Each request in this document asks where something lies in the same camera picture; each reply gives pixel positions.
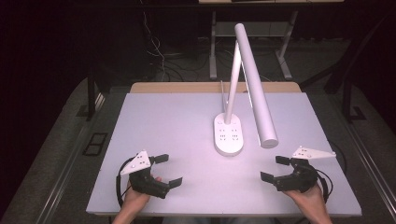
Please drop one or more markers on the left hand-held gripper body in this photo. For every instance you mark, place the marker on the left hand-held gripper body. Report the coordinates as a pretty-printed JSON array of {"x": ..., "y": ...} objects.
[{"x": 146, "y": 182}]

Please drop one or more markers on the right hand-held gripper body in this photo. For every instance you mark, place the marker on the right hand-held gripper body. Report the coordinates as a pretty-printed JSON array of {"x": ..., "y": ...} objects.
[{"x": 299, "y": 180}]

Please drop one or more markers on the white desk lamp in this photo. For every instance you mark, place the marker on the white desk lamp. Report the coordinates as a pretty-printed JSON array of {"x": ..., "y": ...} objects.
[{"x": 228, "y": 138}]

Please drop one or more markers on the person's left hand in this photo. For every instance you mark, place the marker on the person's left hand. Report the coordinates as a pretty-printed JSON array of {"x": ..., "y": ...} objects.
[{"x": 134, "y": 200}]

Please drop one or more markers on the person's right hand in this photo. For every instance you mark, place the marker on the person's right hand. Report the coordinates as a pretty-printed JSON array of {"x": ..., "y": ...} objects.
[{"x": 311, "y": 200}]

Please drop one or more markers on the white table cover board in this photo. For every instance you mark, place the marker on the white table cover board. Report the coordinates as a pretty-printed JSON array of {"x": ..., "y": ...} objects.
[{"x": 186, "y": 130}]

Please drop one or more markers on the black metal stand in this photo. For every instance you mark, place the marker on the black metal stand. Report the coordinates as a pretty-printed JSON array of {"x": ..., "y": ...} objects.
[
  {"x": 91, "y": 93},
  {"x": 347, "y": 77}
]

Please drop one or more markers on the black rectangular floor frame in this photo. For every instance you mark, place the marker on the black rectangular floor frame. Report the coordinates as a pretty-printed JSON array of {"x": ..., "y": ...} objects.
[{"x": 95, "y": 143}]

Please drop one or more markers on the metal floor rail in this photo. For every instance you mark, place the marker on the metal floor rail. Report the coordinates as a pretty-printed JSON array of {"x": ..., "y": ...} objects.
[
  {"x": 373, "y": 168},
  {"x": 62, "y": 177}
]

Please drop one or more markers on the grey metal stand frame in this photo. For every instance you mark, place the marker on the grey metal stand frame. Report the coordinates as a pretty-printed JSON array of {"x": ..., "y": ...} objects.
[{"x": 252, "y": 29}]

